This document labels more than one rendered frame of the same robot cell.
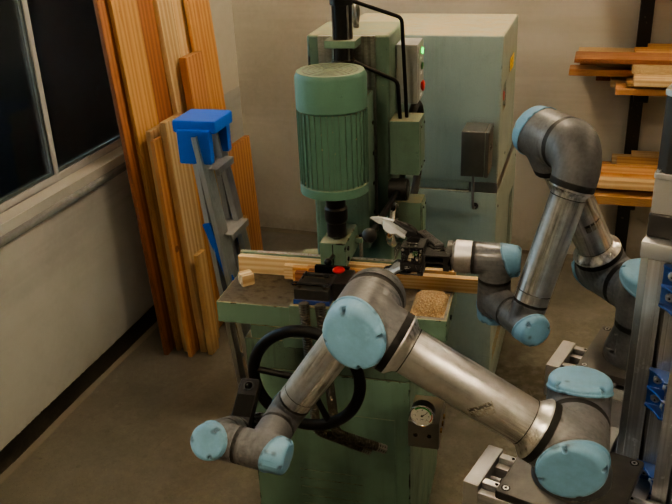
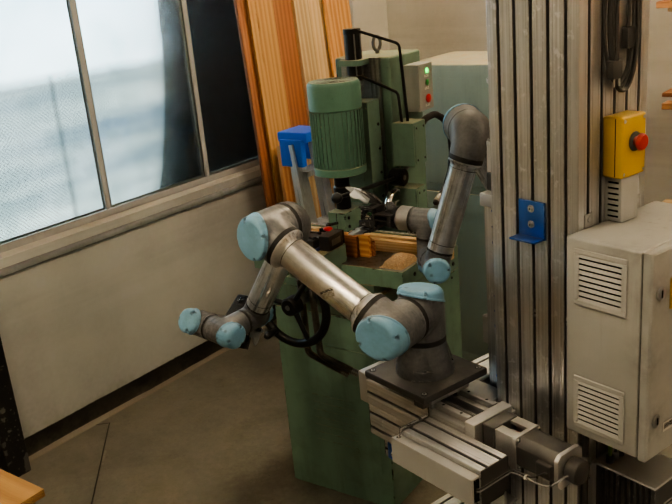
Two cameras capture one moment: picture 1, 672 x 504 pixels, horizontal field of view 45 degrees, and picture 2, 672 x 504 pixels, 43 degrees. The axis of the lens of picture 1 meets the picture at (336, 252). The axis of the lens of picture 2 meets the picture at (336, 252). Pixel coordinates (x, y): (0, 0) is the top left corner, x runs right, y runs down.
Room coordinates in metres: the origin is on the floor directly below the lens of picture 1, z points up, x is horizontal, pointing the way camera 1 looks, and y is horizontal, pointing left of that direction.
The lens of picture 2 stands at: (-0.65, -0.92, 1.81)
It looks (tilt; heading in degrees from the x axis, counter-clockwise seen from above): 18 degrees down; 20
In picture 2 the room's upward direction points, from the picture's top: 5 degrees counter-clockwise
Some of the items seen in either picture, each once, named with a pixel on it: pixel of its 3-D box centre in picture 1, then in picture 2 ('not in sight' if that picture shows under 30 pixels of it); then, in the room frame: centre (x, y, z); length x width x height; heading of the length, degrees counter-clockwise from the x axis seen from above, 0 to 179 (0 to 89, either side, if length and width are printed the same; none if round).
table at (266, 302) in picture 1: (333, 310); (333, 264); (1.87, 0.01, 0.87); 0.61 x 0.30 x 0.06; 75
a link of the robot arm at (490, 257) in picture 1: (496, 260); (428, 222); (1.69, -0.36, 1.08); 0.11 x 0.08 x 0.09; 75
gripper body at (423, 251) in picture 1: (426, 254); (381, 216); (1.72, -0.21, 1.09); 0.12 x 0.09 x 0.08; 75
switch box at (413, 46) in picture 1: (409, 70); (418, 86); (2.25, -0.22, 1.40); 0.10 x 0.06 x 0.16; 165
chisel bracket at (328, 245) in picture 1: (340, 247); (348, 219); (1.99, -0.01, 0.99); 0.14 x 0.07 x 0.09; 165
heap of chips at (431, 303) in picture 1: (429, 299); (399, 258); (1.82, -0.23, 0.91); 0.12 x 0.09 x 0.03; 165
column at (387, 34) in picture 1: (359, 155); (384, 154); (2.25, -0.08, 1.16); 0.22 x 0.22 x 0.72; 75
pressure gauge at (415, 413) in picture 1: (422, 415); not in sight; (1.70, -0.20, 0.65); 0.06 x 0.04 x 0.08; 75
